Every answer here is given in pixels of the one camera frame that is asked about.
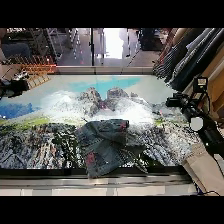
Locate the heap of clothes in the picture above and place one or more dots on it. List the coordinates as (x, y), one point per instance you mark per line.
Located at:
(186, 56)

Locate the silver frame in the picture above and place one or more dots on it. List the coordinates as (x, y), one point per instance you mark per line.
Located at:
(93, 183)

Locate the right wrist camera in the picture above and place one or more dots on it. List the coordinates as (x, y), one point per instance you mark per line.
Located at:
(201, 84)

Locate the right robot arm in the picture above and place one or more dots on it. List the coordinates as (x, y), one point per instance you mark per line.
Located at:
(206, 131)

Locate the beige garment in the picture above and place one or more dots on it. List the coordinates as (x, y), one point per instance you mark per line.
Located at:
(205, 170)

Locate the blue jeans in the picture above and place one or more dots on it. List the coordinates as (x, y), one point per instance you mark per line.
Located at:
(106, 146)

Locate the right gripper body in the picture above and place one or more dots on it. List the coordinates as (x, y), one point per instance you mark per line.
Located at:
(175, 101)

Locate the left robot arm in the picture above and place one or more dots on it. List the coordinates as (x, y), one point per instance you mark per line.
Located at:
(13, 87)

